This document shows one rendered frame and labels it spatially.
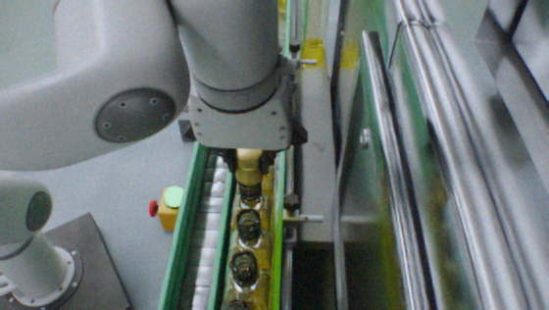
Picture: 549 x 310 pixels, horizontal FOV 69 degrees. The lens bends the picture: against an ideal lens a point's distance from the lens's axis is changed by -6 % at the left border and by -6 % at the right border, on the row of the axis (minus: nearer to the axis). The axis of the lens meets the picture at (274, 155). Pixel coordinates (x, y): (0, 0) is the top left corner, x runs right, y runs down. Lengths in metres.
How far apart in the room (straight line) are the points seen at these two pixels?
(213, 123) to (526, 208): 0.28
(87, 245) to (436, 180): 0.79
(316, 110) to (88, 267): 0.61
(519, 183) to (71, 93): 0.22
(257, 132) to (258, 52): 0.12
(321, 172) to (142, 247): 0.42
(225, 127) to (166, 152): 0.74
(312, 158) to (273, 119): 0.53
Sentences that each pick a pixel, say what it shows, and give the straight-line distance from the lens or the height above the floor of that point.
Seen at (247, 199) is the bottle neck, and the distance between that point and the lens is 0.55.
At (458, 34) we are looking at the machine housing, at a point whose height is 1.42.
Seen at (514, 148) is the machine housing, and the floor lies 1.42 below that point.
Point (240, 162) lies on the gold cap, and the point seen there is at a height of 1.19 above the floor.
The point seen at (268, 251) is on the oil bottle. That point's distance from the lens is 0.54.
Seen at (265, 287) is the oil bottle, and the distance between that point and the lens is 0.52.
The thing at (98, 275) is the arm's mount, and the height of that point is 0.81.
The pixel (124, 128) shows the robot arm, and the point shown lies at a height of 1.40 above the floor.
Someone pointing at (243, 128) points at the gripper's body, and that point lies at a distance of 0.40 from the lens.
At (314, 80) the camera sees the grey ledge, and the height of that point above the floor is 0.88.
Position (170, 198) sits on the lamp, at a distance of 0.90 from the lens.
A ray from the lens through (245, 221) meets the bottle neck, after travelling 0.52.
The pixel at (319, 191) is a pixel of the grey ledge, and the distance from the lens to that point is 0.86.
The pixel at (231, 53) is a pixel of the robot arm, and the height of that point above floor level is 1.39.
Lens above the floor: 1.56
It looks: 48 degrees down
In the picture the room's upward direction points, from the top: straight up
